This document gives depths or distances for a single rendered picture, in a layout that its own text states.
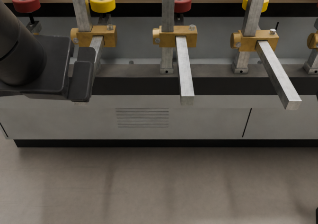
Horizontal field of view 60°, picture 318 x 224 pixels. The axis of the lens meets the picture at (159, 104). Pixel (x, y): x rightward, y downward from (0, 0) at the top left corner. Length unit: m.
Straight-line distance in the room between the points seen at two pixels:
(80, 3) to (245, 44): 0.50
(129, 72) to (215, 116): 0.61
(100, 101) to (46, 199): 0.65
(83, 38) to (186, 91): 0.39
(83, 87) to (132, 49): 0.84
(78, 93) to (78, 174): 1.26
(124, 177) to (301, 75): 0.96
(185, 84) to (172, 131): 0.82
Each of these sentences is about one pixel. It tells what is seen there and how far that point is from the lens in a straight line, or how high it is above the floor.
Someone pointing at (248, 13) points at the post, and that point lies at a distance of 0.88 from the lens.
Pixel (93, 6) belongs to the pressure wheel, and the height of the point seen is 0.89.
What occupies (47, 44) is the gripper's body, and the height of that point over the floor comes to 1.10.
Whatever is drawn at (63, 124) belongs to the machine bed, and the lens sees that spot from 1.51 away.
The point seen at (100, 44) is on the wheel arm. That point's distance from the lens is 0.83.
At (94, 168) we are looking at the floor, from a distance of 1.56.
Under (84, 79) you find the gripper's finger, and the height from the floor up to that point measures 1.06.
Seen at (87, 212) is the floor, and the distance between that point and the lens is 1.44.
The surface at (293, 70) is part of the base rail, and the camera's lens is 1.06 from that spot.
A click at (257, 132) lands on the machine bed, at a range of 1.56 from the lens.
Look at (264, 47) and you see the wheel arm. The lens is 0.89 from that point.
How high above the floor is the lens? 1.25
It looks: 42 degrees down
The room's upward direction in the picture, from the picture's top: straight up
